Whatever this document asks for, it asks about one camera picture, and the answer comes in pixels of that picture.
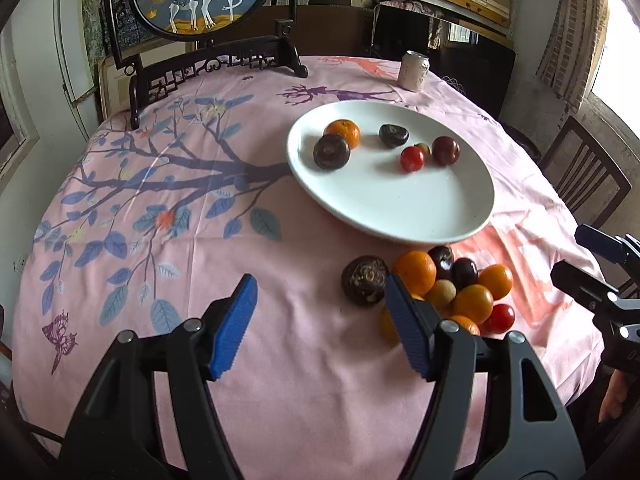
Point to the white drink can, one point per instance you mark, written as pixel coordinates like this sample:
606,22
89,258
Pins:
414,71

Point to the dark brown water chestnut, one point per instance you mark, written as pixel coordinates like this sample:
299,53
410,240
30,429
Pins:
442,259
393,135

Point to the dark round passion fruit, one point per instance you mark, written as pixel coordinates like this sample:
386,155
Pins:
364,280
331,152

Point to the marble slab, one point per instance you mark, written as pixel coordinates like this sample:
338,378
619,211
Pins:
92,15

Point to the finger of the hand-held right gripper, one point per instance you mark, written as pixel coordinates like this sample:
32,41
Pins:
580,280
600,244

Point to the small green fruit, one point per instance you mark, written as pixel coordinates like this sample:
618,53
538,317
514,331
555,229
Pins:
425,148
441,294

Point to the orange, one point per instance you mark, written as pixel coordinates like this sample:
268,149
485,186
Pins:
345,131
465,324
388,327
416,271
496,281
473,304

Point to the blue patterned picture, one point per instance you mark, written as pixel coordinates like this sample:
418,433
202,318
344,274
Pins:
127,22

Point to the dark red plum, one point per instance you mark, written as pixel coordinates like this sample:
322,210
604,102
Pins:
446,150
464,272

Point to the pink printed tablecloth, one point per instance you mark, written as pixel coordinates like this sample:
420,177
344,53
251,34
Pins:
250,240

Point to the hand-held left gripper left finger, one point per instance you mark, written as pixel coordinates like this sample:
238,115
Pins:
232,327

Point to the brown wooden chair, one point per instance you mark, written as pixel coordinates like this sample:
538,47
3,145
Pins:
585,170

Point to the window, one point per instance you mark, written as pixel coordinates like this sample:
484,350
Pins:
620,55

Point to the person's right hand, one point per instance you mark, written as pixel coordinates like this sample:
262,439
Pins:
614,397

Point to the white door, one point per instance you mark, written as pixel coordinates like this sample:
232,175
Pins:
15,105

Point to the red cherry tomato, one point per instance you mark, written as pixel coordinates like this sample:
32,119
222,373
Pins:
500,319
412,159

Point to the white oval plate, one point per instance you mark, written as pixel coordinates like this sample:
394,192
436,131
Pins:
400,200

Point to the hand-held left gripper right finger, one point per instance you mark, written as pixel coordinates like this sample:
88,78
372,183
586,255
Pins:
407,332

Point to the dark chair with cloth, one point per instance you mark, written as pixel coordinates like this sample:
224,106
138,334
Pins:
400,27

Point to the patterned curtain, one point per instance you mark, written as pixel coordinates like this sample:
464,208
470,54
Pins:
570,30

